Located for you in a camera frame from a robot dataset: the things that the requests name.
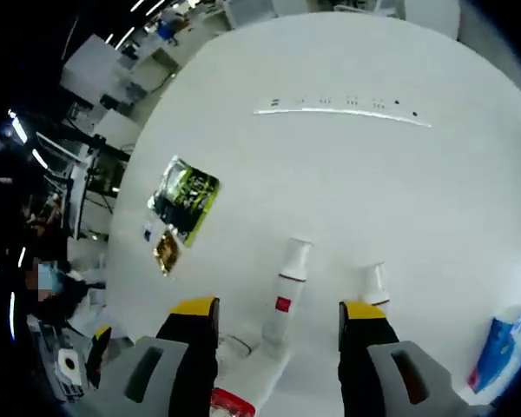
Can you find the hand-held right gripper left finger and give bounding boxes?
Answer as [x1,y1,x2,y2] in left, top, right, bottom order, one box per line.
[90,297,221,417]

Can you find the gold foil skincare sachet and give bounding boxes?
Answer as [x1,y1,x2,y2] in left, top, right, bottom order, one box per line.
[152,228,181,276]

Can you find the small clear skincare sachet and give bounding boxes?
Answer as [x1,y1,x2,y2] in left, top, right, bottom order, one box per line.
[139,218,162,242]

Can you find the table socket strip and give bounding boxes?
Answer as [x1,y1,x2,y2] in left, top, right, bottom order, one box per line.
[252,95,432,129]

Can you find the small red-label skincare bottle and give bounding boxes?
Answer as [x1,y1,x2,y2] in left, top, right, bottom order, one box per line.
[357,261,392,308]
[261,237,316,349]

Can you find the blue tissue pack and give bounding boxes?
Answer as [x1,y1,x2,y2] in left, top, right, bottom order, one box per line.
[465,304,521,394]

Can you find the white skincare tube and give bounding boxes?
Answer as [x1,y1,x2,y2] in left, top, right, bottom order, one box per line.
[215,333,293,412]

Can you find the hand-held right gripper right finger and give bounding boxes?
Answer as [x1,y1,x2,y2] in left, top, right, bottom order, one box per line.
[337,300,465,417]

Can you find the green black skincare sachet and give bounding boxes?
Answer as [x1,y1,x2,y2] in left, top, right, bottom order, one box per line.
[147,155,223,249]

